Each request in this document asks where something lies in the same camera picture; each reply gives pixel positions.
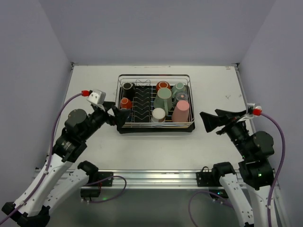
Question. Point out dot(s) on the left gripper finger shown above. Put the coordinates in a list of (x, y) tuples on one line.
[(118, 119), (108, 105)]

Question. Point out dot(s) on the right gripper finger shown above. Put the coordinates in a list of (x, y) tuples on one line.
[(229, 114), (211, 122)]

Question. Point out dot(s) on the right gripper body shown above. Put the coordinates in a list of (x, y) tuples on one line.
[(227, 123)]

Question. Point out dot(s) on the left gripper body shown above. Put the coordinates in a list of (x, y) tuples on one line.
[(110, 113)]

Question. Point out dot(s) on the pink plastic cup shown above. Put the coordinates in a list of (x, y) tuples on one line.
[(181, 111)]

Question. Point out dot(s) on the white brown steel tumbler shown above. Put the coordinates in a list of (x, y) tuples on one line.
[(158, 115)]

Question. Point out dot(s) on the clear plastic glass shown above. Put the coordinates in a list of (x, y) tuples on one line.
[(179, 96)]

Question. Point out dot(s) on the tall green mug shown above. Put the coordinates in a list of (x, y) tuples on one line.
[(163, 100)]

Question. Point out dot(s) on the small green mug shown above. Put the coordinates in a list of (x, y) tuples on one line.
[(177, 88)]

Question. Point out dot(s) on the orange floral bowl cup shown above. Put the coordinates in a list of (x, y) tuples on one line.
[(162, 84)]

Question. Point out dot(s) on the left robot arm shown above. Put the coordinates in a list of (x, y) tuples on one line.
[(33, 207)]

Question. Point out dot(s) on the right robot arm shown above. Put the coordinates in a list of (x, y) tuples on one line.
[(258, 210)]

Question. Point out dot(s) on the blue cup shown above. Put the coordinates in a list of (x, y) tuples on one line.
[(126, 114)]

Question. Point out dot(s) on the small orange cup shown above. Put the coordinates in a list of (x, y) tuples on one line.
[(125, 103)]

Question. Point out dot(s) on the black tall cup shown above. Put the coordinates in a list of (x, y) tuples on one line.
[(128, 90)]

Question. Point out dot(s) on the black drip tray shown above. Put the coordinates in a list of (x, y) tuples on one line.
[(140, 119)]

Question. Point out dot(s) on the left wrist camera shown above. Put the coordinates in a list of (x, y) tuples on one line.
[(96, 97)]

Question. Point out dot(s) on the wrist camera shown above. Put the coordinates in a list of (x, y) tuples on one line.
[(253, 110), (96, 97)]

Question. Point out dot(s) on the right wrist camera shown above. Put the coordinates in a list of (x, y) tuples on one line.
[(253, 110)]

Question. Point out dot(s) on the aluminium mounting rail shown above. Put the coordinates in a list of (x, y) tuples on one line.
[(156, 179)]

